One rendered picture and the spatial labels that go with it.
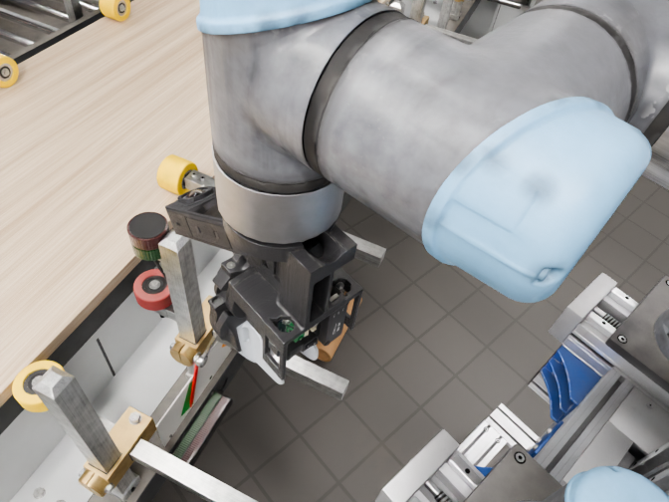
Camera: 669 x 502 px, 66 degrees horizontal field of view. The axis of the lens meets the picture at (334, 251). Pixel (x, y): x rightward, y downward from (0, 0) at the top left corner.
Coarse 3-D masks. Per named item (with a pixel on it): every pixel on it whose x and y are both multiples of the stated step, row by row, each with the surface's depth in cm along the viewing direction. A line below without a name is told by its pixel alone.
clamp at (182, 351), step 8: (208, 296) 104; (208, 304) 103; (208, 312) 101; (208, 320) 100; (208, 328) 99; (176, 336) 97; (208, 336) 99; (176, 344) 97; (184, 344) 97; (192, 344) 97; (200, 344) 97; (176, 352) 96; (184, 352) 95; (192, 352) 96; (200, 352) 98; (176, 360) 98; (184, 360) 97; (192, 360) 97
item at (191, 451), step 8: (224, 400) 108; (216, 408) 106; (216, 416) 105; (208, 424) 104; (200, 432) 103; (208, 432) 103; (200, 440) 102; (192, 448) 101; (184, 456) 100; (192, 456) 100
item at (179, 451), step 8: (216, 392) 108; (208, 400) 107; (216, 400) 107; (208, 408) 106; (200, 416) 105; (192, 424) 104; (200, 424) 104; (192, 432) 103; (184, 440) 101; (176, 448) 100; (184, 448) 100; (176, 456) 99
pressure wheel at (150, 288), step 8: (144, 272) 102; (152, 272) 102; (160, 272) 102; (136, 280) 100; (144, 280) 101; (152, 280) 101; (160, 280) 101; (136, 288) 99; (144, 288) 99; (152, 288) 99; (160, 288) 100; (136, 296) 98; (144, 296) 98; (152, 296) 98; (160, 296) 98; (168, 296) 99; (144, 304) 98; (152, 304) 98; (160, 304) 99; (168, 304) 100
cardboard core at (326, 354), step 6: (360, 300) 207; (348, 306) 202; (348, 312) 201; (342, 330) 196; (342, 336) 197; (318, 342) 192; (336, 342) 193; (318, 348) 189; (324, 348) 189; (330, 348) 190; (336, 348) 193; (324, 354) 195; (330, 354) 189; (324, 360) 193; (330, 360) 191
